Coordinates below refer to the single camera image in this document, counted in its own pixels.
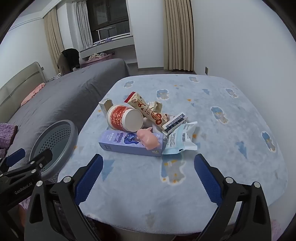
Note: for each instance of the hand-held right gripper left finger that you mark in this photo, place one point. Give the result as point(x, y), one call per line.
point(89, 178)

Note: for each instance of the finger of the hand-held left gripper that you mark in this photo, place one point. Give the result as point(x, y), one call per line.
point(15, 155)
point(42, 158)

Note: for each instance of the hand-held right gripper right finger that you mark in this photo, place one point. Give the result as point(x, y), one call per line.
point(208, 180)

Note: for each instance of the grey perforated basket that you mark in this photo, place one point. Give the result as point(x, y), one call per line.
point(57, 139)

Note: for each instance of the purple toothpaste box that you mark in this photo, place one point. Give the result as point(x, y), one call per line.
point(115, 141)

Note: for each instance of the blue face mask packet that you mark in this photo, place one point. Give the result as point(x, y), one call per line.
point(178, 141)

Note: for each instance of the white and blue razor box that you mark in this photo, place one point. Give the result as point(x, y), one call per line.
point(173, 122)

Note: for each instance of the red and white paper cup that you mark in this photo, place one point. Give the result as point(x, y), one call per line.
point(120, 117)

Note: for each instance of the pink pig toy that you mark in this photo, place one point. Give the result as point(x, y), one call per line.
point(148, 139)

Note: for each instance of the purple fuzzy cloth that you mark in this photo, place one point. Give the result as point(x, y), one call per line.
point(7, 134)

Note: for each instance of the pink cloth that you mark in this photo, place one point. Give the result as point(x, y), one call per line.
point(32, 93)

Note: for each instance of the beige headboard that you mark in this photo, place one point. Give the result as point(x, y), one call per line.
point(16, 85)

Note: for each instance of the grey bed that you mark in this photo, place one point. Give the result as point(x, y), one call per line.
point(69, 92)

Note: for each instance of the small open white carton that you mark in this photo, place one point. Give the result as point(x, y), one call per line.
point(103, 106)

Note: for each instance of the beige snack wrapper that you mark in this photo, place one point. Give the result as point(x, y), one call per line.
point(141, 104)

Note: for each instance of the crumpled beige tissue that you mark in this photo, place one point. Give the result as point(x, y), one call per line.
point(155, 107)

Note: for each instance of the brown chair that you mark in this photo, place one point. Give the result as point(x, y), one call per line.
point(61, 63)

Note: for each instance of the dark garment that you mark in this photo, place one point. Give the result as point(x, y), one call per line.
point(72, 56)

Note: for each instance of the pink basin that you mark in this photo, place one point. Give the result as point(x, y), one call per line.
point(92, 62)

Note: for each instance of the beige curtain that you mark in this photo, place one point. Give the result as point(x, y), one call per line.
point(178, 34)
point(53, 41)

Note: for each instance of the white drying rack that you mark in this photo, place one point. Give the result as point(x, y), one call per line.
point(100, 34)

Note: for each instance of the bay window ledge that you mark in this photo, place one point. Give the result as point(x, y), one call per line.
point(120, 45)

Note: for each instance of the white sheer curtain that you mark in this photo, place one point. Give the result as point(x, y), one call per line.
point(81, 23)

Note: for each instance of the dark window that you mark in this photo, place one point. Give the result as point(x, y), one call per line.
point(108, 14)

